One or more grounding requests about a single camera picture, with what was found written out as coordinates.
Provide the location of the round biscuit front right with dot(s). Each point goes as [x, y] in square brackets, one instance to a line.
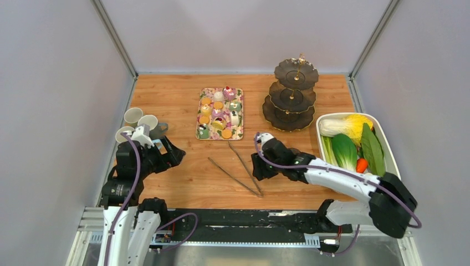
[226, 134]

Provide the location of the cream mug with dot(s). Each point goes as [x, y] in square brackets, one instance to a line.
[123, 134]
[132, 116]

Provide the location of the purple cake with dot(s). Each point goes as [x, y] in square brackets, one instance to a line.
[217, 114]

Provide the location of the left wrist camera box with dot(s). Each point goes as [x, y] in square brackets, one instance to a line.
[141, 134]

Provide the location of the green bok choy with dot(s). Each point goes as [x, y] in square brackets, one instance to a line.
[344, 152]

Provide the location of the green round cake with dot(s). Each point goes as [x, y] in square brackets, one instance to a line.
[235, 106]

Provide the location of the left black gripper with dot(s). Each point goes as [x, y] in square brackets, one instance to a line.
[164, 159]

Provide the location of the orange carrot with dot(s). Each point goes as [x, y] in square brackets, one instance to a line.
[361, 165]

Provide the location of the yellow cupcake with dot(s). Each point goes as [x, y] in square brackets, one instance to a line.
[206, 110]

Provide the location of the white round cake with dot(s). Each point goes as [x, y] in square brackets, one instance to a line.
[218, 96]

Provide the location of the floral rectangular tray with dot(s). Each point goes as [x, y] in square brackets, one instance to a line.
[232, 120]

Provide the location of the long dark green leaf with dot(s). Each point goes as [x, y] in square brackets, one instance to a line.
[372, 151]

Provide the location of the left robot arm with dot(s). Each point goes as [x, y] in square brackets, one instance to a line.
[129, 223]

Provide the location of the three-tier dark cake stand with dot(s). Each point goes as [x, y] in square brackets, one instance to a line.
[289, 105]

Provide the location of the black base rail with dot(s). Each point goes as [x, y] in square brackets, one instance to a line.
[247, 225]

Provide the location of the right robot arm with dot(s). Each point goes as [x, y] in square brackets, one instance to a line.
[380, 201]

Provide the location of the cream mug left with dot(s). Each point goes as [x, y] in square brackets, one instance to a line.
[123, 134]

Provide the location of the green cake with panda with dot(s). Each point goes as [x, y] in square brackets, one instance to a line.
[203, 131]

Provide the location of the napa cabbage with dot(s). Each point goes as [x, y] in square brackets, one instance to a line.
[351, 126]

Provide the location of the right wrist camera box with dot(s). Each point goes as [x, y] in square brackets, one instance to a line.
[262, 138]

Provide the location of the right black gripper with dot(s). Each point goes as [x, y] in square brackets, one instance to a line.
[259, 171]

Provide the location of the grey handled mug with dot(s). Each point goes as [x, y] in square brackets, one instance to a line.
[157, 129]

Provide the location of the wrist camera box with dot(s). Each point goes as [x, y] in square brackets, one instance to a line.
[262, 138]
[141, 134]

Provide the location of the cream mug far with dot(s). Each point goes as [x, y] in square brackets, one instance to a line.
[132, 116]

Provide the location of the white oval vegetable basin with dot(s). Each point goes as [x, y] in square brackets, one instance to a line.
[327, 152]

